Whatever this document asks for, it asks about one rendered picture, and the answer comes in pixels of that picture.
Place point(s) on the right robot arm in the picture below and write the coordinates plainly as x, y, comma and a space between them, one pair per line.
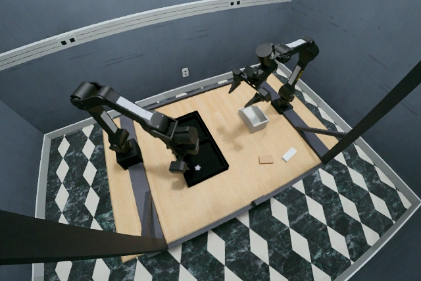
268, 54

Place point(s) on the white rectangular block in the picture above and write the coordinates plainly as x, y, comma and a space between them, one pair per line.
289, 154

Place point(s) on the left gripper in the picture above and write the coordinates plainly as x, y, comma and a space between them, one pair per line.
178, 166

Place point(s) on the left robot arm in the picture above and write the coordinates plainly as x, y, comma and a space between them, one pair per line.
87, 97

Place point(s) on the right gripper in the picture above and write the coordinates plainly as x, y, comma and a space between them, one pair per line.
261, 95

